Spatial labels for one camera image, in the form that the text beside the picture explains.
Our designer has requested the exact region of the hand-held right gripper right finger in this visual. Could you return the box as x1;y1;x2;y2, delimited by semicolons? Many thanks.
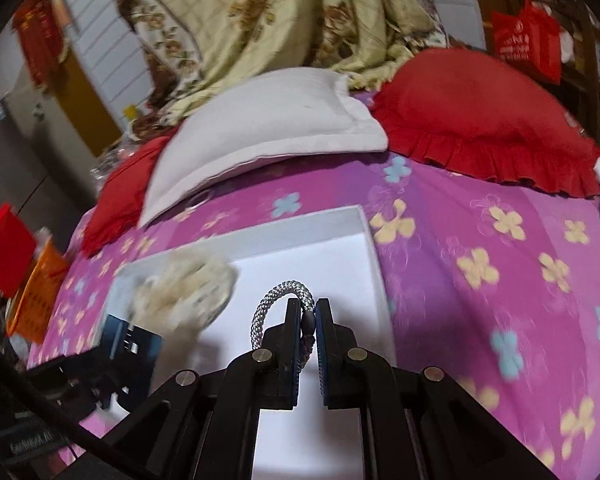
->
316;298;561;480

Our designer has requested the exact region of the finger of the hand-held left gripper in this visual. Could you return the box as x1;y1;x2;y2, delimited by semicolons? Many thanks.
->
27;352;131;410

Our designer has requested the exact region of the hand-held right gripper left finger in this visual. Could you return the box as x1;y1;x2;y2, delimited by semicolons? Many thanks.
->
100;297;301;480

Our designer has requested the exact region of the silver braided hair tie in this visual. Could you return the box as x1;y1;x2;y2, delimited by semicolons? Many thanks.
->
251;280;317;363

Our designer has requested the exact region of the blue hair claw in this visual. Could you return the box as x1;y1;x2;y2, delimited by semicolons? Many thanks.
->
102;314;164;401

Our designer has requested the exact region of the white shallow box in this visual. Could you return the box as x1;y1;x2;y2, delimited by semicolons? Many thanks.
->
102;205;398;480

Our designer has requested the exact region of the cream mesh scrunchie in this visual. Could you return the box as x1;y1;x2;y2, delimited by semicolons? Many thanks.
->
130;252;239;333

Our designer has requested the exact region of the orange plastic basket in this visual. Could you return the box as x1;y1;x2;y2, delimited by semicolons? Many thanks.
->
5;239;72;344

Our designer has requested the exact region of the red paper packet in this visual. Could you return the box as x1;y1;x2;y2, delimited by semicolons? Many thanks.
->
0;204;38;297

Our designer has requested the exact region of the purple floral bedsheet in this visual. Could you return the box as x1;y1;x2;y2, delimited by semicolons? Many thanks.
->
27;89;600;480

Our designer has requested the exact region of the red ruffled pillow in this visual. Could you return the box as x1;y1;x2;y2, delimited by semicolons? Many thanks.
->
80;137;173;257
370;49;600;197

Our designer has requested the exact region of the white pillow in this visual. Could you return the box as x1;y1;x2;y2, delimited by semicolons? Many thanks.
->
139;66;388;228

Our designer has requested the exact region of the beige floral quilt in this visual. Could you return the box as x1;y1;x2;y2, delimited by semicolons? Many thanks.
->
114;0;449;142

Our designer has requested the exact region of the red shopping bag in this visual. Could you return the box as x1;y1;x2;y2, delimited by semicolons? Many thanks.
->
490;0;564;84

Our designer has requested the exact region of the wooden rack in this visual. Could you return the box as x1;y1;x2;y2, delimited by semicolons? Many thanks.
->
560;5;600;161

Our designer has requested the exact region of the black cable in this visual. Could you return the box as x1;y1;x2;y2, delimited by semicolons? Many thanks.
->
0;317;153;480

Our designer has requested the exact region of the thin white hair ring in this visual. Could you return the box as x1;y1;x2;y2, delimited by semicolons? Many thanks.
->
184;189;217;210

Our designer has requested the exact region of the red wall hanging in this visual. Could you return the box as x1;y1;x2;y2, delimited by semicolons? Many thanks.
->
12;0;69;89

